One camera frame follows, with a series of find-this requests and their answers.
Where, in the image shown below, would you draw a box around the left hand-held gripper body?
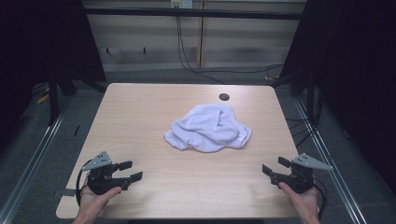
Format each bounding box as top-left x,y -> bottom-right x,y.
81,150 -> 132,196

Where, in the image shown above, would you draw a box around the white patterned towel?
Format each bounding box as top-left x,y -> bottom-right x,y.
163,103 -> 252,154

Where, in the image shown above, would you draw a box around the black wall cable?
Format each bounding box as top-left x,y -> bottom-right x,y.
176,15 -> 285,85

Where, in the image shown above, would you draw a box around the black curtain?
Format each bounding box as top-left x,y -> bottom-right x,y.
278,0 -> 396,195
0,0 -> 107,153

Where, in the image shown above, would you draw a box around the black metal stand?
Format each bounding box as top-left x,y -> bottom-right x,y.
47,69 -> 61,127

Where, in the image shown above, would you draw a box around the white wall power outlet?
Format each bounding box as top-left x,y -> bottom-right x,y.
170,0 -> 194,9

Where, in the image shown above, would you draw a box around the black horizontal frame bar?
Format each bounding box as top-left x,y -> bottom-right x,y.
83,7 -> 304,21

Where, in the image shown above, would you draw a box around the person's right hand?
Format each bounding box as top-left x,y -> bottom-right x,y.
277,181 -> 320,217

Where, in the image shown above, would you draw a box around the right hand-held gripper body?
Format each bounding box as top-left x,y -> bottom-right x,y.
270,152 -> 333,194

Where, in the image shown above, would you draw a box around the black floor cables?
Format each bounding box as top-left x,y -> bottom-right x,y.
285,113 -> 317,147

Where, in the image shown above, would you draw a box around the person's left hand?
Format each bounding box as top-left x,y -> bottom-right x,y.
76,185 -> 122,217

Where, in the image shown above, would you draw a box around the aluminium floor rail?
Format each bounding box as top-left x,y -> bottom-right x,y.
292,97 -> 370,224
0,92 -> 74,224

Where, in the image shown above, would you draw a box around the grey tape strip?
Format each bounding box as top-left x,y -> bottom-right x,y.
60,188 -> 78,198

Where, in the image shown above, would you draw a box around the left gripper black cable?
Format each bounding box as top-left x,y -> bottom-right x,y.
75,159 -> 94,207

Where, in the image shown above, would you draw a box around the yellow object on floor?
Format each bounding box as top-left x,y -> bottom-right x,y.
35,92 -> 50,105

